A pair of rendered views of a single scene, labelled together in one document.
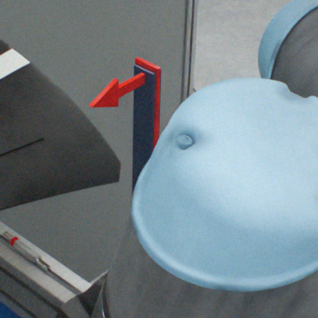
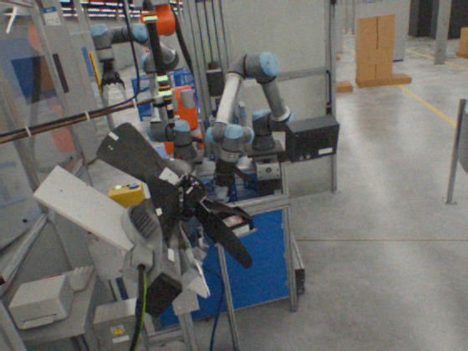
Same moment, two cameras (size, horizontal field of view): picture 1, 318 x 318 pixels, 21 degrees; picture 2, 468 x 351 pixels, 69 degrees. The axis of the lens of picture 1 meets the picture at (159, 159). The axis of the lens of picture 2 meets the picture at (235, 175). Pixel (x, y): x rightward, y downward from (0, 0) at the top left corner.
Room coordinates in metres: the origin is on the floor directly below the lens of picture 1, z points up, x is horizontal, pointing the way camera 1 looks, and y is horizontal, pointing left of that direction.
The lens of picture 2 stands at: (-0.68, 1.05, 1.74)
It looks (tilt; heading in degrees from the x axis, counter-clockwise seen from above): 23 degrees down; 311
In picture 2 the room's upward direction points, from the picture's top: 8 degrees counter-clockwise
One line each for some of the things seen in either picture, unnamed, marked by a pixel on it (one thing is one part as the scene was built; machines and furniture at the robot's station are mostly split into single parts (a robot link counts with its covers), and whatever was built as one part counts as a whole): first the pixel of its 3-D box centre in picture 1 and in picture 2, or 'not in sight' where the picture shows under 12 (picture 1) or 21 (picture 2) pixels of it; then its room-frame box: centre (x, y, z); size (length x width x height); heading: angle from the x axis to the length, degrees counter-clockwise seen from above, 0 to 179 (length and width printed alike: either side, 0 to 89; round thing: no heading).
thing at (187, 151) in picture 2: not in sight; (184, 150); (0.88, -0.28, 1.09); 0.15 x 0.15 x 0.10
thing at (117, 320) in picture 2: not in sight; (123, 331); (0.36, 0.64, 0.73); 0.15 x 0.09 x 0.22; 50
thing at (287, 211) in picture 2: not in sight; (290, 261); (0.24, -0.40, 0.39); 0.04 x 0.04 x 0.78; 50
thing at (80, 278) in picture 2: not in sight; (80, 278); (0.62, 0.63, 0.87); 0.15 x 0.09 x 0.02; 135
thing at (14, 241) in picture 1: (27, 251); not in sight; (0.71, 0.15, 0.87); 0.08 x 0.01 x 0.01; 47
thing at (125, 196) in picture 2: not in sight; (127, 197); (0.78, 0.23, 1.02); 0.16 x 0.10 x 0.11; 50
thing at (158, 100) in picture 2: not in sight; (165, 108); (0.31, 0.25, 1.50); 0.09 x 0.07 x 0.10; 85
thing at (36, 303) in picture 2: not in sight; (42, 303); (0.54, 0.80, 0.92); 0.17 x 0.16 x 0.11; 50
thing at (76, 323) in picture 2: not in sight; (62, 302); (0.58, 0.73, 0.85); 0.36 x 0.24 x 0.03; 140
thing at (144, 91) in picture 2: not in sight; (162, 94); (6.04, -4.40, 0.49); 1.27 x 0.88 x 0.98; 118
